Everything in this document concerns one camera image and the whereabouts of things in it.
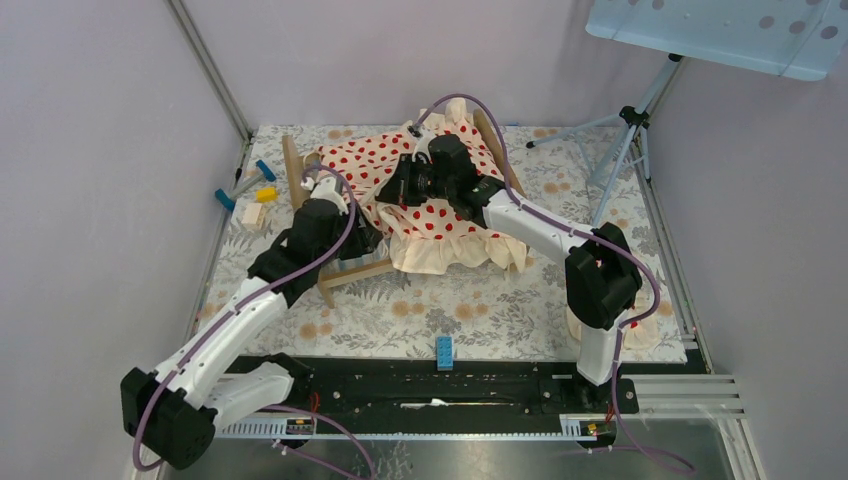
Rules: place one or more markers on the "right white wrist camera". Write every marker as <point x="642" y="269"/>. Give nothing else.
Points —
<point x="423" y="137"/>

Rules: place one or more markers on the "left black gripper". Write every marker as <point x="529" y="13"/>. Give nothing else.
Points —
<point x="364" y="236"/>

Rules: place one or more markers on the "blue toy brick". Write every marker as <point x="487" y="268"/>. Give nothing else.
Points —
<point x="444" y="353"/>

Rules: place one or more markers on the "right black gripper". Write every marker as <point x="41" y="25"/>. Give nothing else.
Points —
<point x="399" y="188"/>

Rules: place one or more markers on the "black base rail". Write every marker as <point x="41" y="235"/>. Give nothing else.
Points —
<point x="374" y="396"/>

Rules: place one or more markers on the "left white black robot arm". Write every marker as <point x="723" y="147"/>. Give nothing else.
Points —
<point x="173" y="411"/>

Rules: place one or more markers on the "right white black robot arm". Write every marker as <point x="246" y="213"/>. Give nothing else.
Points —
<point x="487" y="202"/>

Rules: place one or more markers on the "large strawberry print cushion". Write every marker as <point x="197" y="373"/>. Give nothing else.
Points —
<point x="424" y="239"/>

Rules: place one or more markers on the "small strawberry print pillow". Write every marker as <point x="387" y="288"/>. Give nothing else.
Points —
<point x="636" y="324"/>

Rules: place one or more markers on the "beige wooden toy block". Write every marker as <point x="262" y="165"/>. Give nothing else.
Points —
<point x="253" y="216"/>

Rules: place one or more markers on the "light blue perforated tray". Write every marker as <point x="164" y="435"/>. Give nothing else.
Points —
<point x="796" y="39"/>

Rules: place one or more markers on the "yellow toy block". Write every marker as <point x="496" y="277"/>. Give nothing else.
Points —
<point x="267" y="194"/>

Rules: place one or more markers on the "floral table mat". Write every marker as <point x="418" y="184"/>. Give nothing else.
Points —
<point x="490" y="313"/>

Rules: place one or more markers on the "grey tripod stand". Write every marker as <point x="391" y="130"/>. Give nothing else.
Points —
<point x="630" y="147"/>

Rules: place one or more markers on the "wooden pet bed frame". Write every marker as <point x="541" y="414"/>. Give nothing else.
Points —
<point x="337" y="272"/>

